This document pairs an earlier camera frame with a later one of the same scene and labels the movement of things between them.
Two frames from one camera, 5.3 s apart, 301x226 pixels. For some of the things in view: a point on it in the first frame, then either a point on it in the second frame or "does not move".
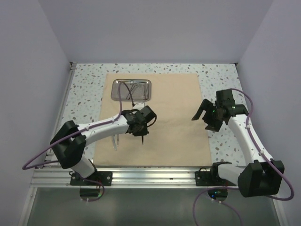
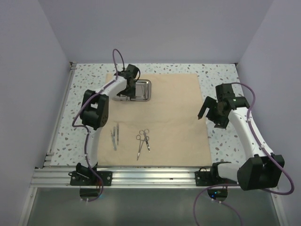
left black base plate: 105,177 does not move
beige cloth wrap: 174,139 does not move
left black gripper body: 142,131 -> 130,91
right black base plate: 204,178 does not move
